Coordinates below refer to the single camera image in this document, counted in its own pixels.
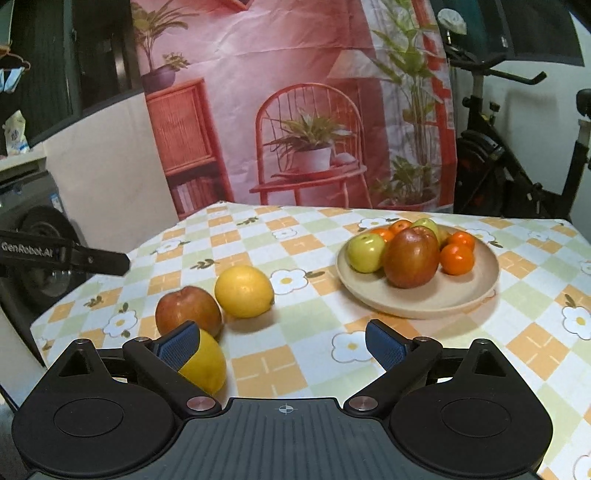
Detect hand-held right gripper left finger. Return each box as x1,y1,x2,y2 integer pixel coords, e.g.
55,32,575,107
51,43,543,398
46,322,223,420

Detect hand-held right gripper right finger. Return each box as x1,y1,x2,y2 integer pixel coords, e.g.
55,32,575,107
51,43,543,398
344,318,528,419

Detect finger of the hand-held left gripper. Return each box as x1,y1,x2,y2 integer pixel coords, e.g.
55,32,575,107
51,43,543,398
71,244,131,277

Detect yellow lemon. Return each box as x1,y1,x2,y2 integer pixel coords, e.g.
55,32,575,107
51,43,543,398
178,329,228,396
215,266,276,319

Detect beige round plate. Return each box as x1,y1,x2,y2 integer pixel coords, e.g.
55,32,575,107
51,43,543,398
335,224,500,320

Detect red apple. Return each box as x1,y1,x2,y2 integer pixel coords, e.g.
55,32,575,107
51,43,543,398
384,227,440,289
155,285,223,337

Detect green apple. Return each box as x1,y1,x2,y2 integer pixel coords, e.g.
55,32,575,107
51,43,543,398
347,233,387,273
412,218,451,245

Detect large orange tangerine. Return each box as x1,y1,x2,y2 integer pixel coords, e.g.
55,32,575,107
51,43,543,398
440,243,475,276

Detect checkered flower tablecloth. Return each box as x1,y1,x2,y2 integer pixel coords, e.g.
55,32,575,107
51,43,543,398
30,200,591,480

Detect white printed bag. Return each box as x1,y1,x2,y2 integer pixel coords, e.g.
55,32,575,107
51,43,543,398
2,111,31,155

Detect blue cloth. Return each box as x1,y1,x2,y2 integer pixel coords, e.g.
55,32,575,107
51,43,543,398
0,67,26,93

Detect dark glass window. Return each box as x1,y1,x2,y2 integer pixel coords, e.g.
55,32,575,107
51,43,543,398
431,0,585,68
0,0,141,144

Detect black exercise bike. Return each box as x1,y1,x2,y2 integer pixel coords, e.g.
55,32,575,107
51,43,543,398
443,28,591,220

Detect printed pink backdrop cloth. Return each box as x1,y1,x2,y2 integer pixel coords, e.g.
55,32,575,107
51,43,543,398
130,0,458,220

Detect white plastic bag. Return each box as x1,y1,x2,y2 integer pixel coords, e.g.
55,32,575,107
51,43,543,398
438,8,468,35

